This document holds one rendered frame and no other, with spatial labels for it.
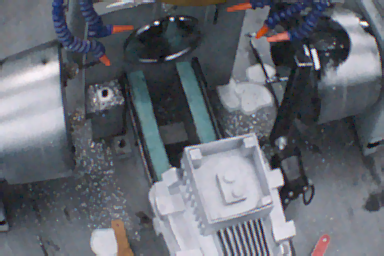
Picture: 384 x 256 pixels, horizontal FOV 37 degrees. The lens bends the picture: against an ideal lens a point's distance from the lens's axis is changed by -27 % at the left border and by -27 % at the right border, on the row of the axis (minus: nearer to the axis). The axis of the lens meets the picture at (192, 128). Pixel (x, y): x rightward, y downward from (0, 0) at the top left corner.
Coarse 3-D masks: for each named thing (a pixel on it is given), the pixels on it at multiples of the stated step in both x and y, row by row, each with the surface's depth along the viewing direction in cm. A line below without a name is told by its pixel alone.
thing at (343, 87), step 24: (288, 0) 122; (288, 24) 120; (336, 24) 116; (360, 24) 118; (288, 48) 124; (312, 48) 113; (336, 48) 114; (360, 48) 116; (288, 72) 120; (312, 72) 116; (336, 72) 114; (360, 72) 116; (312, 96) 119; (336, 96) 117; (360, 96) 119; (312, 120) 122
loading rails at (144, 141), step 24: (192, 72) 136; (144, 96) 132; (192, 96) 133; (144, 120) 130; (192, 120) 132; (216, 120) 130; (120, 144) 137; (144, 144) 127; (168, 144) 137; (192, 144) 135; (144, 168) 127; (168, 168) 126; (144, 192) 134; (144, 216) 131
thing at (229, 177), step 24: (216, 144) 104; (240, 144) 106; (192, 168) 101; (216, 168) 105; (240, 168) 105; (264, 168) 102; (192, 192) 103; (216, 192) 103; (240, 192) 101; (264, 192) 103; (240, 216) 99; (264, 216) 103
